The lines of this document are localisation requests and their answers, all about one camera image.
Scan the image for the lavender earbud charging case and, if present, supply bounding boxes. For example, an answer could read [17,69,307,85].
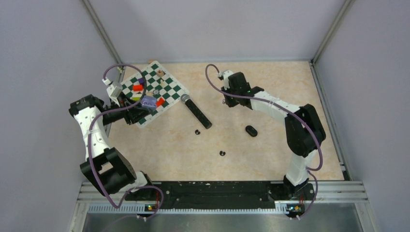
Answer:
[140,96,157,111]

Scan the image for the black earbud charging case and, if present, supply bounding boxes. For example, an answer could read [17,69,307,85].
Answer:
[245,125,258,137]

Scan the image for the red block upper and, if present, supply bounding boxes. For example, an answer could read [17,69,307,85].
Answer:
[132,85,144,92]

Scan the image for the green white chessboard mat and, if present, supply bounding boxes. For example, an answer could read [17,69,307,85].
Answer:
[136,60,189,128]

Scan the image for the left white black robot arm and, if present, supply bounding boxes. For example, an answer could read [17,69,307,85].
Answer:
[69,94,155,200]

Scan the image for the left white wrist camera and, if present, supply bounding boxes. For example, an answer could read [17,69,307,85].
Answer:
[102,78,123,101]

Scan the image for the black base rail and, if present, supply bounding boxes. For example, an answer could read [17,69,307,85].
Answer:
[125,181,316,211]

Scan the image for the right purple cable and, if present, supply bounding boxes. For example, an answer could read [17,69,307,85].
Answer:
[205,64,323,220]

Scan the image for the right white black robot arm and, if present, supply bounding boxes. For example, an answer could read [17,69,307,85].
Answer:
[218,71,326,199]

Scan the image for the red block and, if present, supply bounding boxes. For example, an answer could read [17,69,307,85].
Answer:
[132,85,144,92]
[156,98,165,107]

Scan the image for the red block lower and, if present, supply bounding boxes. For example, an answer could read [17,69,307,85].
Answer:
[156,98,165,107]

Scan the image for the black silver microphone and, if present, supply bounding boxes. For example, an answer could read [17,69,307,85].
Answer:
[181,94,212,129]

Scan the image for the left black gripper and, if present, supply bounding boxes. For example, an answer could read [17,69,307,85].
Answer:
[102,91,152,126]

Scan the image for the purple block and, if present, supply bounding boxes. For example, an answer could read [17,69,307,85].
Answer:
[138,78,147,85]

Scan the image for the wooden cube piece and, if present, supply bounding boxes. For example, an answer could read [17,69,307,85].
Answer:
[156,70,165,77]

